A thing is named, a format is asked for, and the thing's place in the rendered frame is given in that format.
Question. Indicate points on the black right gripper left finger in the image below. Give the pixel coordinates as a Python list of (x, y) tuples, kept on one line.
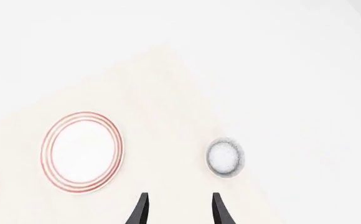
[(140, 211)]

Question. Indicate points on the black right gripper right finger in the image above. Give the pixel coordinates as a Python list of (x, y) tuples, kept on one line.
[(221, 211)]

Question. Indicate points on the grey speckled bowl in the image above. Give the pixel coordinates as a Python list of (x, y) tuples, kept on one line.
[(225, 157)]

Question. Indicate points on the white plate with red rings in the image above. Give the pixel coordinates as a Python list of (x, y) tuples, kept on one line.
[(82, 152)]

